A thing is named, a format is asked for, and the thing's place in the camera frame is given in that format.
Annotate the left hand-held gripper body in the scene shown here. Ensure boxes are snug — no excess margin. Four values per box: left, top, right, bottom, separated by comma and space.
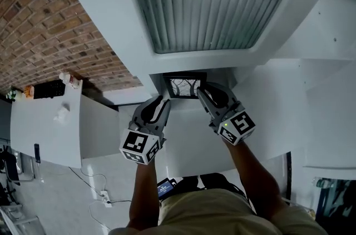
119, 97, 171, 166

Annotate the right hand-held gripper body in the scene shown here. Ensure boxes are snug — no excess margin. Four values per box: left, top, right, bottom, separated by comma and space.
202, 82, 256, 146

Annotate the black picture frame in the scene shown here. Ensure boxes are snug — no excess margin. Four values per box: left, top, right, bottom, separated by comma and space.
162, 72, 208, 100

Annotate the person's left forearm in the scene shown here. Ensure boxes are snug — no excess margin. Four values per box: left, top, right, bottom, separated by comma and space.
127, 163, 165, 231

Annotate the person's right forearm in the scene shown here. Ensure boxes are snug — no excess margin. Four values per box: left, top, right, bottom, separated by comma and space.
224, 139, 290, 221

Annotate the blue screen device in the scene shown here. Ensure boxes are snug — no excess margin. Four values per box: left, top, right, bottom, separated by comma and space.
156, 177, 178, 202

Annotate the black waist pack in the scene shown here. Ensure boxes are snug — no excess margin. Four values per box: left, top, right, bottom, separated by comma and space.
176, 172, 249, 198

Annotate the white power strip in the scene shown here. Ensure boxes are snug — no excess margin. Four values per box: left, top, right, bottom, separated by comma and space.
99, 189, 113, 208

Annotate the crumpled white tissue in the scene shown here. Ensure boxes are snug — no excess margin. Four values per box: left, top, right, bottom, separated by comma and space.
53, 104, 71, 126

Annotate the person's beige shirt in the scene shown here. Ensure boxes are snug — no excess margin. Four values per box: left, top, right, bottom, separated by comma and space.
107, 188, 329, 235

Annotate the white side table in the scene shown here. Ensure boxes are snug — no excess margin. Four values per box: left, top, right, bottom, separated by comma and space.
9, 78, 121, 169

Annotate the black keyboard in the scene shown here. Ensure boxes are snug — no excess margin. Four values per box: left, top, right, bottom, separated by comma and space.
32, 79, 67, 100

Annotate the black phone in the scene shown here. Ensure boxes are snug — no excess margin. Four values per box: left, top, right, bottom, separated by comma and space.
33, 143, 42, 164

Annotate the orange small object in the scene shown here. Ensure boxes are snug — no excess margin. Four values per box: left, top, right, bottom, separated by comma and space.
23, 84, 35, 99

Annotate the grey metal chair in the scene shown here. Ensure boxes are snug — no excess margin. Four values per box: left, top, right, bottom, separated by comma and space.
0, 144, 37, 188

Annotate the white flower plant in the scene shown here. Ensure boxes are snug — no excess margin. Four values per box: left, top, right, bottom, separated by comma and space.
5, 86, 23, 102

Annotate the dark blue patterned object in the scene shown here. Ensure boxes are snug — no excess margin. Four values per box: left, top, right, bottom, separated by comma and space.
316, 178, 356, 235

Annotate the white cable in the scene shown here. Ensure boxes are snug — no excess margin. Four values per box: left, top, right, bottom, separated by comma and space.
68, 166, 112, 231

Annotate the grey wire rack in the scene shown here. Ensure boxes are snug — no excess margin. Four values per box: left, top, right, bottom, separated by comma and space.
0, 202, 40, 235

